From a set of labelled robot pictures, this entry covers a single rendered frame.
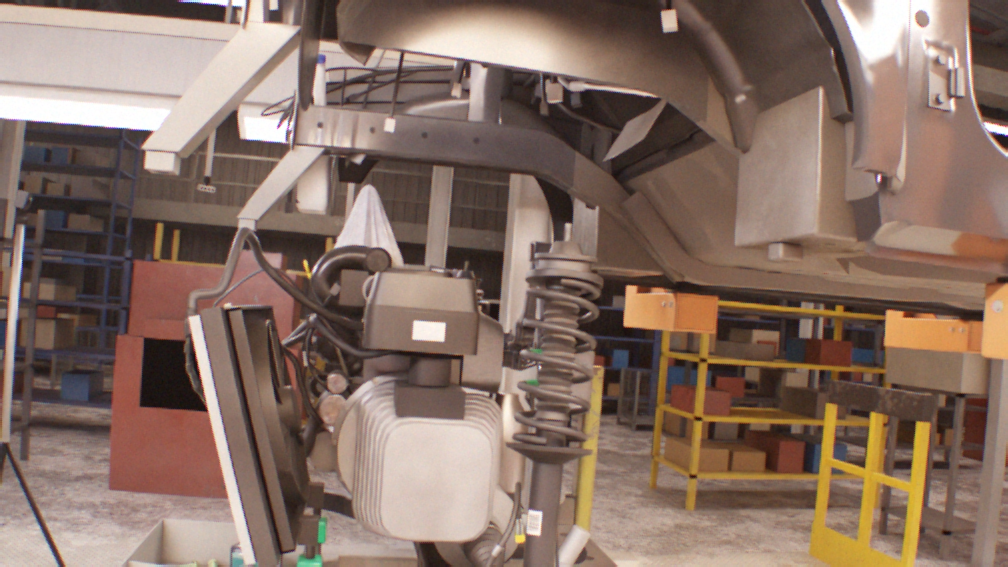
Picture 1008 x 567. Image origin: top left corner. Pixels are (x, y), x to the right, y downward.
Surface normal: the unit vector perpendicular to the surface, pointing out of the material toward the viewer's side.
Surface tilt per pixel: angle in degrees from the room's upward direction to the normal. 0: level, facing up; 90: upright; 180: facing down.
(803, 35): 123
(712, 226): 103
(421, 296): 79
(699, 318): 90
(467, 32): 90
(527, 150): 90
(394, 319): 90
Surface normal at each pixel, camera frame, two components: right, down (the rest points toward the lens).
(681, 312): 0.21, -0.01
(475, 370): 0.55, 0.02
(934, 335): -0.97, -0.08
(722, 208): 0.04, 0.21
